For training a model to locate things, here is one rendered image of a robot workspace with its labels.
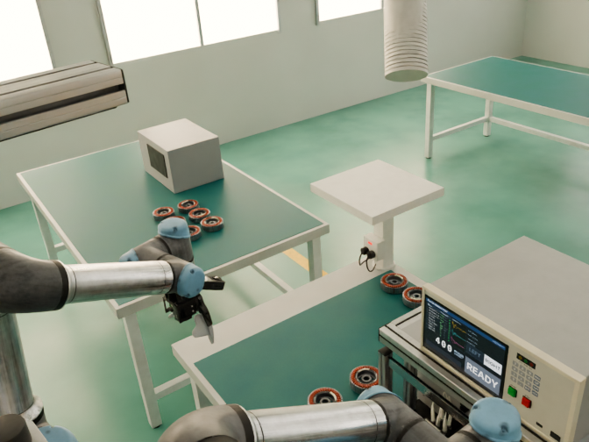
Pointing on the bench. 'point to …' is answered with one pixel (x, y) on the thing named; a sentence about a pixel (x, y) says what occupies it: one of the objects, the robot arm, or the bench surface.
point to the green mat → (308, 351)
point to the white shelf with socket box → (377, 203)
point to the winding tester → (528, 330)
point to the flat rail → (429, 391)
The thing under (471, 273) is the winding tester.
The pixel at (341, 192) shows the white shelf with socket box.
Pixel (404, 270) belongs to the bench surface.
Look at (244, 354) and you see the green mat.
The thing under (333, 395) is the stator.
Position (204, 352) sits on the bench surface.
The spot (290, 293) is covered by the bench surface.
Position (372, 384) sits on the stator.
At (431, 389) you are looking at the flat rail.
